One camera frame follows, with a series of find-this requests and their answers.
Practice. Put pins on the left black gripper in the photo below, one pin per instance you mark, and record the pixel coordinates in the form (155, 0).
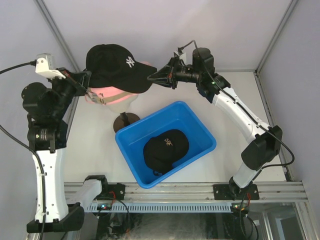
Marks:
(79, 81)

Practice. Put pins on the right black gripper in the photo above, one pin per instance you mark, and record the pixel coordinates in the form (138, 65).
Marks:
(167, 76)

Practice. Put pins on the pink baseball cap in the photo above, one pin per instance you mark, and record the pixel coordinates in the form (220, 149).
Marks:
(117, 98)

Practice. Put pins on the dark cap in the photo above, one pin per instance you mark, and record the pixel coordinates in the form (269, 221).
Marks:
(108, 51)

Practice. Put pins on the dark round wooden stand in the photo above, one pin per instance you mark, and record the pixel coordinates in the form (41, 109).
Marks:
(124, 120)

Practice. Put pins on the blue plastic bin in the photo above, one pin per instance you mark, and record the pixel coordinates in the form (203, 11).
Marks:
(177, 115)

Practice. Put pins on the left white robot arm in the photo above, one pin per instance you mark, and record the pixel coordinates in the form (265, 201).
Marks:
(47, 137)

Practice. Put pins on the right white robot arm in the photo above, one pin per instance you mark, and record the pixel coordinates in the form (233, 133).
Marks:
(264, 141)

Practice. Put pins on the beige mannequin head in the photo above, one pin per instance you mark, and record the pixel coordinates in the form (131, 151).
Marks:
(122, 105)

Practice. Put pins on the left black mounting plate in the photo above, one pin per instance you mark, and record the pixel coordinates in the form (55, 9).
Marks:
(114, 191)

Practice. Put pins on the black mounting plate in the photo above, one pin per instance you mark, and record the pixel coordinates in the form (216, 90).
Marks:
(227, 192)
(114, 191)

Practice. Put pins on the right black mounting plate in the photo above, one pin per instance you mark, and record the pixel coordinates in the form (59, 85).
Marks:
(227, 192)

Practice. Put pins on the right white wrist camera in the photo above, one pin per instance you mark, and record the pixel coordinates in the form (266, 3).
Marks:
(181, 55)

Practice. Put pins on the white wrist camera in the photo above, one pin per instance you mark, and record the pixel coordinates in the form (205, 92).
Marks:
(181, 55)
(45, 67)

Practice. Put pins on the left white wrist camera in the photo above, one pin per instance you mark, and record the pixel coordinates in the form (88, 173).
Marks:
(45, 67)

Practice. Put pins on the perforated grey cable duct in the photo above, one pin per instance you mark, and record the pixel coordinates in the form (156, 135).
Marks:
(184, 207)

